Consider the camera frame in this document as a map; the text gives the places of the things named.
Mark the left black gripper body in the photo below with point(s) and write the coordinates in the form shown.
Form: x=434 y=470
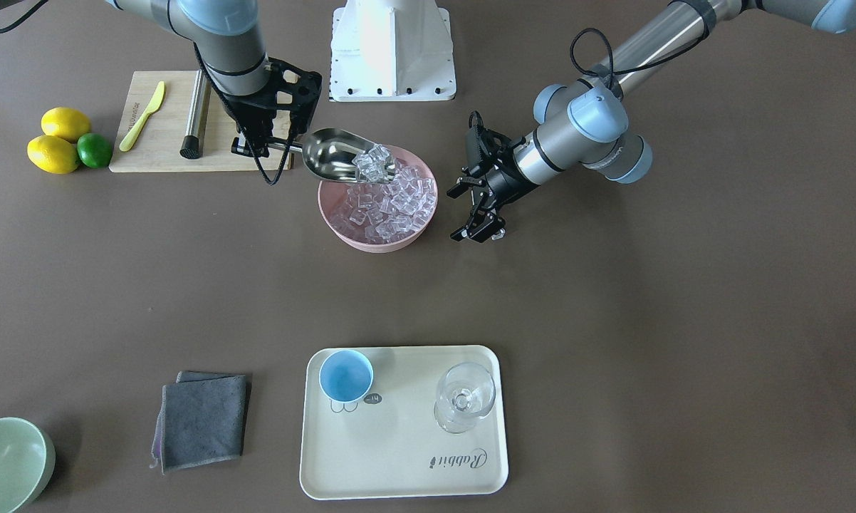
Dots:
x=503 y=183

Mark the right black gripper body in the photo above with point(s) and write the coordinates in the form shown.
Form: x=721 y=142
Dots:
x=251 y=114

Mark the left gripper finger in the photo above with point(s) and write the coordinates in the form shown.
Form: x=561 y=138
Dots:
x=473 y=228
x=494 y=225

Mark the steel ice scoop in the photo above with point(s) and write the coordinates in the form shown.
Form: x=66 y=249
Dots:
x=330 y=154

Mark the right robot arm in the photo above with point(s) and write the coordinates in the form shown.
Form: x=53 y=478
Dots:
x=253 y=86

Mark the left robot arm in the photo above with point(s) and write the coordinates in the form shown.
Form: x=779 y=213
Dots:
x=585 y=123

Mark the clear ice cubes pile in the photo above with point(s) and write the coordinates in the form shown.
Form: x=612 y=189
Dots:
x=389 y=203

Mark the light blue cup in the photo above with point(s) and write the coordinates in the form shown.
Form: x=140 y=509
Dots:
x=346 y=375

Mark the pink bowl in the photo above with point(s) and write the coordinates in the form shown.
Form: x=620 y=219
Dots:
x=378 y=239

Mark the steel muddler black tip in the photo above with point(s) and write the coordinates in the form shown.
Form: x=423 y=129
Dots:
x=193 y=140

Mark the bamboo cutting board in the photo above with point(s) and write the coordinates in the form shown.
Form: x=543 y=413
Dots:
x=158 y=146

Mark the clear wine glass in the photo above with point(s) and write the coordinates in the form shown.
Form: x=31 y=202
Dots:
x=466 y=394

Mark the yellow plastic knife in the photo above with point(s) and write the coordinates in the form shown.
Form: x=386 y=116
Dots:
x=152 y=106

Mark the green lime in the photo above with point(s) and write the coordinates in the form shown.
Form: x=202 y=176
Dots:
x=94 y=150

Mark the cream serving tray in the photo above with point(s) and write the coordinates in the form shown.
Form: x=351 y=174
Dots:
x=388 y=444

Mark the yellow lemon upper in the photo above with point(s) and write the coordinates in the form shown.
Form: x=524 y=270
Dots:
x=66 y=123

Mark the yellow lemon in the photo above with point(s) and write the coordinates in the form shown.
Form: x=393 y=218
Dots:
x=66 y=123
x=53 y=154

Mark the yellow lemon lower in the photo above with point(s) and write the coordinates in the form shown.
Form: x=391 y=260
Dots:
x=53 y=154

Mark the grey folded cloth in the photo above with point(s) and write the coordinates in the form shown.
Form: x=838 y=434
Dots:
x=201 y=420

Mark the light green bowl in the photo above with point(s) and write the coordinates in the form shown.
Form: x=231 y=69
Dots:
x=27 y=461

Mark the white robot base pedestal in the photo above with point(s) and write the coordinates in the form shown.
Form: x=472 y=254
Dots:
x=391 y=51

